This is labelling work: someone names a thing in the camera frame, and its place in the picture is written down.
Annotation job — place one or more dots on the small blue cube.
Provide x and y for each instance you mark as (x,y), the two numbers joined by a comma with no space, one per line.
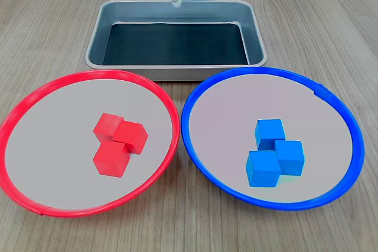
(261,170)
(268,132)
(291,154)

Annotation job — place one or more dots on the black tray mat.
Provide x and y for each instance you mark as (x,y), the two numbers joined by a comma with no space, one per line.
(177,45)

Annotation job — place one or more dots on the steel tray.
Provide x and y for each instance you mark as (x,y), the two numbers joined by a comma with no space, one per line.
(257,27)

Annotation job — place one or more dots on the blue-rimmed white plate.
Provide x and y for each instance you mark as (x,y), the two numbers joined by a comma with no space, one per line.
(224,110)

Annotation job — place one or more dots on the small red cube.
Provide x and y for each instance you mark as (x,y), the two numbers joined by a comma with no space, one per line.
(130,134)
(110,160)
(106,125)

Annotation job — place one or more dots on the red-rimmed white plate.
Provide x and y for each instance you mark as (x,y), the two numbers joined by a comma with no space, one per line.
(59,145)

